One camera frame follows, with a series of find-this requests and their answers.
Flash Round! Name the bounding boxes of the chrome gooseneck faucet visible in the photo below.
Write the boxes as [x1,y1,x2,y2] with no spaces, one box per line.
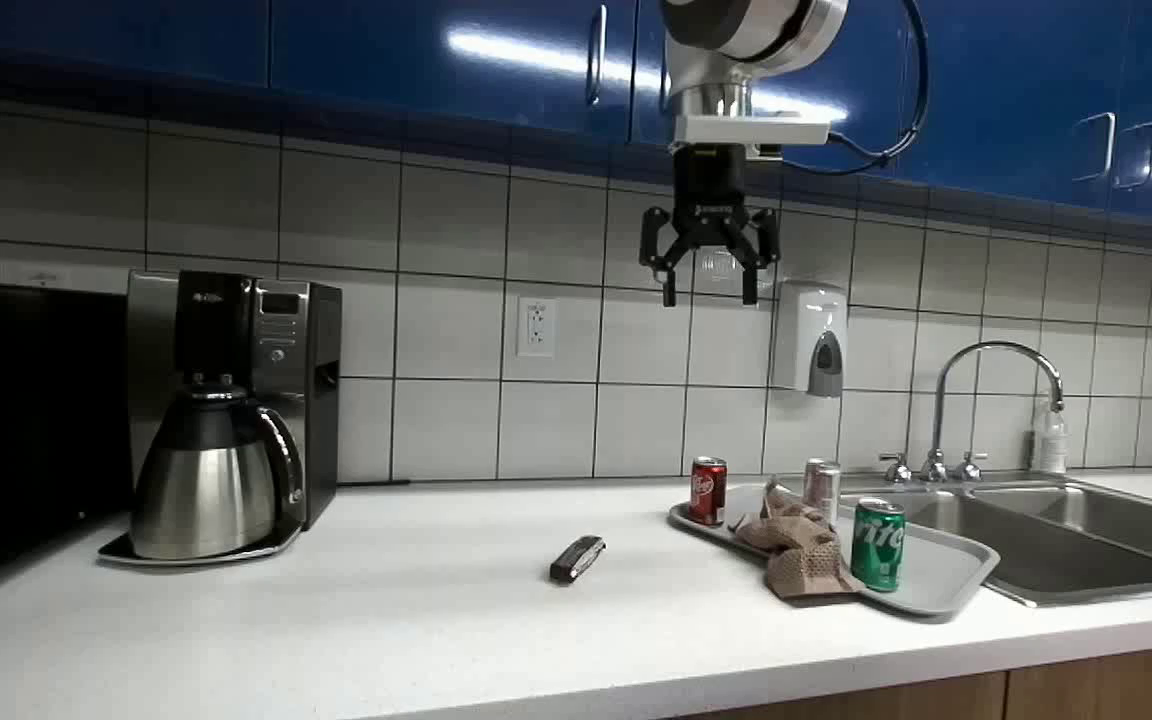
[927,336,1069,485]

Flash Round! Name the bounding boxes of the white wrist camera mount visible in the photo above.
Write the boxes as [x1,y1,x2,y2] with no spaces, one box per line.
[670,113,837,146]

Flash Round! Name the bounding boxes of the white wall outlet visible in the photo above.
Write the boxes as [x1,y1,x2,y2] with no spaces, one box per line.
[515,291,561,360]

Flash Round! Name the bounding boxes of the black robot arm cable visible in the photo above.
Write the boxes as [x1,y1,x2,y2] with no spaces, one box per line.
[788,0,937,178]

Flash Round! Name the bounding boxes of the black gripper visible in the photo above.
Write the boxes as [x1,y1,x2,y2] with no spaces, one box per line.
[636,141,785,311]

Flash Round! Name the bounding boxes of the blue glossy upper cabinet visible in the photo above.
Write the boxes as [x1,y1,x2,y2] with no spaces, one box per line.
[0,0,1152,236]

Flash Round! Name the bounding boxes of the white wall soap dispenser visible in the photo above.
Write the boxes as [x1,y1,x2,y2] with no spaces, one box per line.
[770,279,851,398]

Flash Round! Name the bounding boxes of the beige waffle cloth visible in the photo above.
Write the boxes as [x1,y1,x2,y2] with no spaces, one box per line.
[731,475,860,604]

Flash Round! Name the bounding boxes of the black microwave oven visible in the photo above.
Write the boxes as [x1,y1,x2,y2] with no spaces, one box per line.
[0,276,137,592]

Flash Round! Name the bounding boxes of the black steel coffee maker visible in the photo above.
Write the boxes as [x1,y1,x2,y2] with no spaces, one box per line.
[97,269,345,572]

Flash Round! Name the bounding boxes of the red soda can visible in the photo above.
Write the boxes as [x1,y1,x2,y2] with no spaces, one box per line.
[688,451,731,526]

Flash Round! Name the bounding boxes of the stainless steel double sink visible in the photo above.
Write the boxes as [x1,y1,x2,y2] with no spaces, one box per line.
[851,475,1152,611]

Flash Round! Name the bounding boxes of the silver soda can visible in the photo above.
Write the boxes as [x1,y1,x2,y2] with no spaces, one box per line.
[798,454,843,526]

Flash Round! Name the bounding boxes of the grey plastic tray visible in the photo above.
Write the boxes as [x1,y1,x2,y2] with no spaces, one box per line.
[663,480,1005,624]

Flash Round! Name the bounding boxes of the steel coffee carafe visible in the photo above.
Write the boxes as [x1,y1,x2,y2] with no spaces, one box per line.
[129,386,305,558]

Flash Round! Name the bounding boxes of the green soda can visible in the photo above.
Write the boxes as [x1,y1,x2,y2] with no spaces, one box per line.
[848,496,913,597]

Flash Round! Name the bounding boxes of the wooden lower cabinet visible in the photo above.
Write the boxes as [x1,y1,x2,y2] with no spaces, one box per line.
[678,639,1152,720]

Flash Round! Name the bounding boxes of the white soap bottle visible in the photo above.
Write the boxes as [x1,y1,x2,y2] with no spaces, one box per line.
[1023,394,1071,480]

